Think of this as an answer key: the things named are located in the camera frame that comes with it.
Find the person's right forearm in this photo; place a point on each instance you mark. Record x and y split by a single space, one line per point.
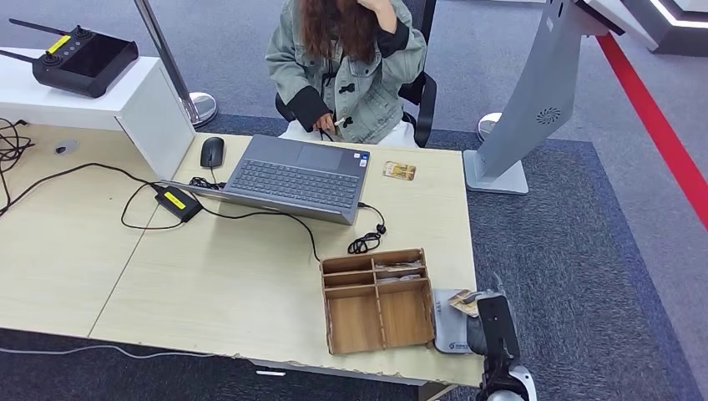
307 105

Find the display platform with light strip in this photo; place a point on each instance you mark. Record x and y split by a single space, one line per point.
675 33

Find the chrome stanchion pole with base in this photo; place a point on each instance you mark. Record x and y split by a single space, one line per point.
200 108

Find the grey desk grommet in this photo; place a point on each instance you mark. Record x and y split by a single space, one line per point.
66 147

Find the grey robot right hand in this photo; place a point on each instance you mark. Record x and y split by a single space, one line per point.
477 337

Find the grey white card reader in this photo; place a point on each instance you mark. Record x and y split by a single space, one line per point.
449 332

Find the black power adapter yellow label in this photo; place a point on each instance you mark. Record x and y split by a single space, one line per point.
178 203

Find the dark blue carpet mat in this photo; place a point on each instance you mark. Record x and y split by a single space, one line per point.
553 249

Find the black remote controller with antennas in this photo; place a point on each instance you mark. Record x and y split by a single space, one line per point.
83 61

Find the grey laptop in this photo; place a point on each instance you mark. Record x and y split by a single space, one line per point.
298 180

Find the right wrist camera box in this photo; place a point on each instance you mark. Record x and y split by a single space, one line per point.
498 326

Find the wooden organizer box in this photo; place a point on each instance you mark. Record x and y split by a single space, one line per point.
354 324

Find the black computer mouse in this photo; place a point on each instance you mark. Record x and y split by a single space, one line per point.
212 151

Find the chrome stanchion base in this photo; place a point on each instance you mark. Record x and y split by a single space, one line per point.
487 126

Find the person's left hand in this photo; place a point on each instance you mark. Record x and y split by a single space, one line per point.
381 11

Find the small white strip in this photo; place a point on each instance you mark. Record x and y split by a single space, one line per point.
271 373

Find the grey kiosk stand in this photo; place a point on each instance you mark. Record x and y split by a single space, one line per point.
531 99

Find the white box shelf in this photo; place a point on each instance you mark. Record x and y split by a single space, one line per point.
155 122

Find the black office chair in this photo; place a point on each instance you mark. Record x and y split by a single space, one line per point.
426 110

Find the person's left forearm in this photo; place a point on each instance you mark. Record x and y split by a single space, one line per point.
395 39

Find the gold patterned card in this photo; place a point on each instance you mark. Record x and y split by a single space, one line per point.
399 170
462 303

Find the person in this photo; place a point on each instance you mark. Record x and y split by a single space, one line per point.
359 83

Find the person's right hand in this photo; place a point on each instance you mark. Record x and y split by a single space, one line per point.
325 123

